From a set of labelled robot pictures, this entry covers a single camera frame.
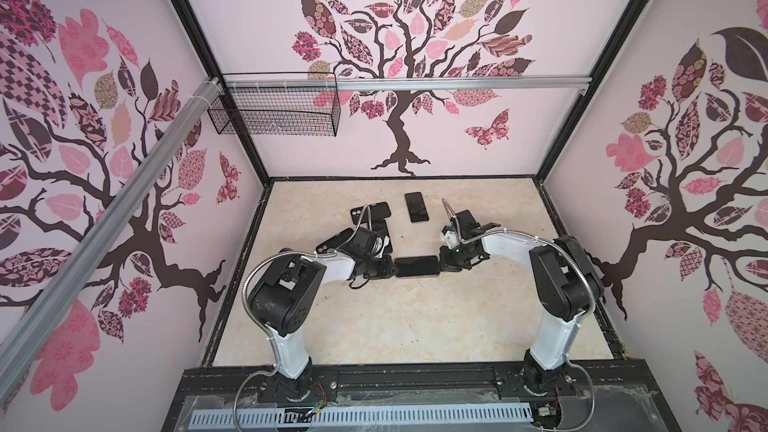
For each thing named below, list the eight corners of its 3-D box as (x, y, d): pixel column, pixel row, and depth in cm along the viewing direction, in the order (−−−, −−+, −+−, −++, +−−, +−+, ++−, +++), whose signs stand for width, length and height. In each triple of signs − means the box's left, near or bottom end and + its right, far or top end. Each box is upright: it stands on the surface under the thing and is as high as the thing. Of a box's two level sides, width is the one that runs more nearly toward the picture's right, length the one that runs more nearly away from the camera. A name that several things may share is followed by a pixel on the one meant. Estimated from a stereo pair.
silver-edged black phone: (410, 223, 109) (411, 219, 107) (404, 196, 117) (404, 193, 116) (428, 220, 110) (428, 217, 108) (420, 194, 118) (420, 191, 116)
